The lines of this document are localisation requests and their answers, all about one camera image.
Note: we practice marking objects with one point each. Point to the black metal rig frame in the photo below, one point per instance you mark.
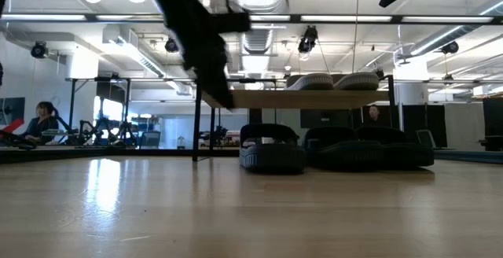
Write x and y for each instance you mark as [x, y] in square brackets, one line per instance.
[118, 152]

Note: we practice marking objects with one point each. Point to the wooden shelf with black legs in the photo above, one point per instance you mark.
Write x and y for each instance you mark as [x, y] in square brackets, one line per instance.
[298, 98]

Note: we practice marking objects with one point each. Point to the black partition panel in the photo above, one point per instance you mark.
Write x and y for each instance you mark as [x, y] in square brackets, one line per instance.
[424, 118]
[493, 122]

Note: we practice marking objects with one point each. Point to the black ceiling spotlight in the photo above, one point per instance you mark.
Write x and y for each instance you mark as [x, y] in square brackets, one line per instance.
[39, 50]
[307, 39]
[171, 45]
[450, 48]

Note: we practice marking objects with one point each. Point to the silver air duct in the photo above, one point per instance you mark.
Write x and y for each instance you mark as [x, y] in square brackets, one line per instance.
[257, 47]

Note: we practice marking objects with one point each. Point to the person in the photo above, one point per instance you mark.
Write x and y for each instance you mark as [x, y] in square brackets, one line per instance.
[41, 126]
[374, 116]

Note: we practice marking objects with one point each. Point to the black frame table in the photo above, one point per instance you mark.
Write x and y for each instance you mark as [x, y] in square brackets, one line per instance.
[127, 108]

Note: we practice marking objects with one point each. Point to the black slide sandal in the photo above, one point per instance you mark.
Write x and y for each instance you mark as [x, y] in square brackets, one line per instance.
[342, 153]
[271, 155]
[408, 153]

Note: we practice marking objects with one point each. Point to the grey office chair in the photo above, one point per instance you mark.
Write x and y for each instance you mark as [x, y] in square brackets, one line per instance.
[426, 139]

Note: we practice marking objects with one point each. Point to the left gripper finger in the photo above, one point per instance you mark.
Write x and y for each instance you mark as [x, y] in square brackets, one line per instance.
[216, 87]

